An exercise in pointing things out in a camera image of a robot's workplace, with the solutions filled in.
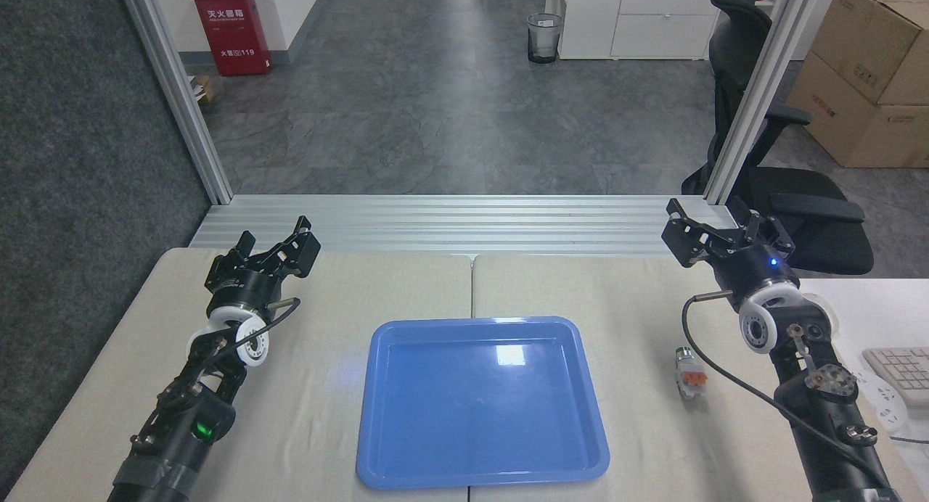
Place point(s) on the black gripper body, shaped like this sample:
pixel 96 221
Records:
pixel 250 288
pixel 758 270

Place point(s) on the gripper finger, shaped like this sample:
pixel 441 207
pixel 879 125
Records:
pixel 773 233
pixel 299 252
pixel 686 241
pixel 231 262

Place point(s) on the switch part with orange block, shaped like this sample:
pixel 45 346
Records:
pixel 689 375

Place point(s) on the blue plastic tray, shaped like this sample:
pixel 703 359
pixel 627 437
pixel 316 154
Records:
pixel 479 408

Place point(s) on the black office chair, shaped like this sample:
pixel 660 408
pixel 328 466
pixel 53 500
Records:
pixel 813 204

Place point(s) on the white computer mouse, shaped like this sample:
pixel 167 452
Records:
pixel 832 317

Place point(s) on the large cardboard box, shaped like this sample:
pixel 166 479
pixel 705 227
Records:
pixel 835 121

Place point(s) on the small brown floor box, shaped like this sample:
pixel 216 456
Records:
pixel 203 90

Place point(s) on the white keyboard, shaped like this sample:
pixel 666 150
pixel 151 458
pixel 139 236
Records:
pixel 903 371

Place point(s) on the white power strip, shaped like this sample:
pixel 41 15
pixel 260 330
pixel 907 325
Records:
pixel 882 404

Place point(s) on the small cardboard box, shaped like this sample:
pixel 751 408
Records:
pixel 867 38

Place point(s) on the white drawer cabinet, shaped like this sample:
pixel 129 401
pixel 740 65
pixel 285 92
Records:
pixel 639 23

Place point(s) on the red fire extinguisher box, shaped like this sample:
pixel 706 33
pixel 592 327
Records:
pixel 231 30

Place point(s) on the grey mesh trash bin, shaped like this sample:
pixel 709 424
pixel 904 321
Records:
pixel 544 38

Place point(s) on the silver aluminium post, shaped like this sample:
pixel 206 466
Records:
pixel 178 88
pixel 762 88

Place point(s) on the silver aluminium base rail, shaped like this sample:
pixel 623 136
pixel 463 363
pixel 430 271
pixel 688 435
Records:
pixel 450 226

